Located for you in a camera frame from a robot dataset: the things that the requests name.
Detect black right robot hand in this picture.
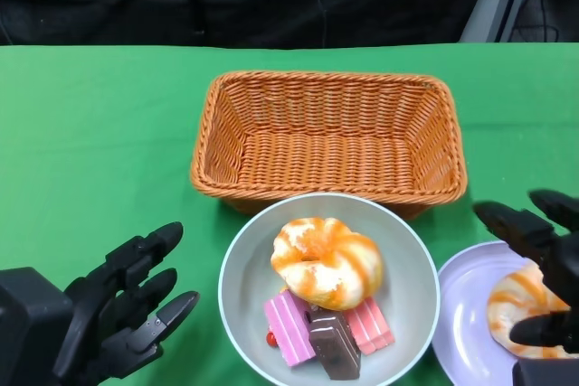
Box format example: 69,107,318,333
472,189,579,351

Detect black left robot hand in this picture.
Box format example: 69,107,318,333
52,221,201,386

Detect twisted orange glazed bread roll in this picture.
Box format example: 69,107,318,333
486,261,579,360

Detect pale grey-green ceramic bowl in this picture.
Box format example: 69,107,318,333
217,192,441,386

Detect magenta pink layered cake slice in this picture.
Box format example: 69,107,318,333
263,289,317,368

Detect salmon pink layered cake slice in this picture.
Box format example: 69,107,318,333
346,296,396,356

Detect ring-shaped orange glazed bread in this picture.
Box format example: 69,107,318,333
270,217,384,313

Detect chocolate brown layered cake slice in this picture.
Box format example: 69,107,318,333
308,306,363,381

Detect lavender plate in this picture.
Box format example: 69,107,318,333
432,240,579,386

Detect orange wicker basket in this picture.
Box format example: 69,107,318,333
189,70,469,220

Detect green tablecloth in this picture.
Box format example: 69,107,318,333
0,42,579,386

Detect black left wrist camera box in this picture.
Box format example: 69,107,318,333
0,267,76,386

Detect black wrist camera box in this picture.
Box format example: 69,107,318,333
512,355,579,386
0,267,76,386

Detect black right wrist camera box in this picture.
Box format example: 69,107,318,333
512,355,579,386

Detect black cables behind frame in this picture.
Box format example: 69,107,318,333
515,0,560,43

